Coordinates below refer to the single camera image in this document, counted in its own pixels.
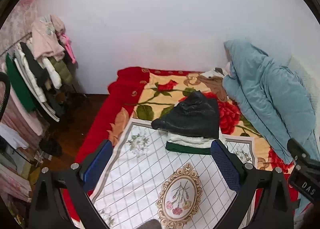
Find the black jacket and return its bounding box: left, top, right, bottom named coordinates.
left=151, top=91, right=220, bottom=138

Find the clothes rack with garments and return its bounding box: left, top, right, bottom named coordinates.
left=1, top=14, right=76, bottom=159

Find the white quilted floral mat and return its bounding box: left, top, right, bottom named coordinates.
left=88, top=118, right=259, bottom=229

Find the light blue duvet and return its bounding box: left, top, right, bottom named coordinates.
left=222, top=40, right=319, bottom=175

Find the white folded sweater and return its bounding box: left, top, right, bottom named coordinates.
left=167, top=129, right=226, bottom=148

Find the green folded sweater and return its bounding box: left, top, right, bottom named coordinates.
left=165, top=142, right=211, bottom=155

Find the red floral blanket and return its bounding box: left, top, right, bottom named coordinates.
left=61, top=66, right=301, bottom=224

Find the black cable loop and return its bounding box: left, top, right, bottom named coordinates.
left=0, top=71, right=12, bottom=122

